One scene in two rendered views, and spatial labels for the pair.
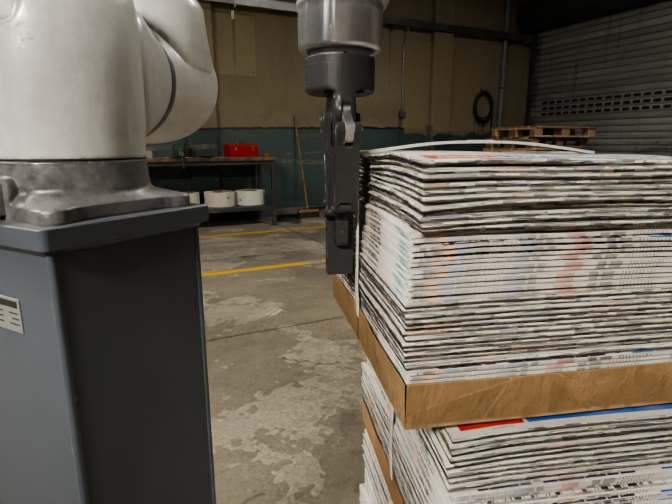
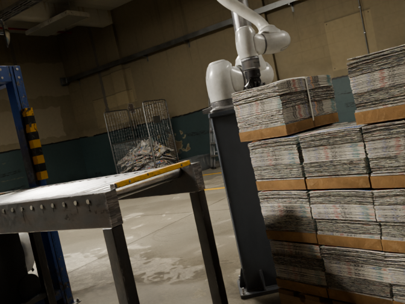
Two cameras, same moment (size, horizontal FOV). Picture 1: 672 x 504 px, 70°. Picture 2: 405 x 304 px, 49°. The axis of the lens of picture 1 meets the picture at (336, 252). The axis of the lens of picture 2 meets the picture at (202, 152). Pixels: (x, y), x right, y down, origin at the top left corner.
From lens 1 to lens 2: 197 cm
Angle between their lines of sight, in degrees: 62
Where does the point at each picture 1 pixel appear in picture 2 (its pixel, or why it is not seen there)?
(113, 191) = (224, 105)
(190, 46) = not seen: hidden behind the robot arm
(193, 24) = not seen: hidden behind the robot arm
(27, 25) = (209, 80)
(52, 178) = (215, 105)
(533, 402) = (257, 136)
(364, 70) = (251, 73)
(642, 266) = (269, 106)
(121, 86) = (224, 85)
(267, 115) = not seen: outside the picture
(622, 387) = (272, 132)
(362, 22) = (246, 64)
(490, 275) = (246, 111)
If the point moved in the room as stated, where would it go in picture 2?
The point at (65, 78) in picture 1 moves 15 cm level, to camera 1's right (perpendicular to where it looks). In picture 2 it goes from (214, 87) to (229, 82)
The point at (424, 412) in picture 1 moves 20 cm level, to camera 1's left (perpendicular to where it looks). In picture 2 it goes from (242, 138) to (220, 141)
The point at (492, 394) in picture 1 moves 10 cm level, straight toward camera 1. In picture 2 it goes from (251, 134) to (229, 139)
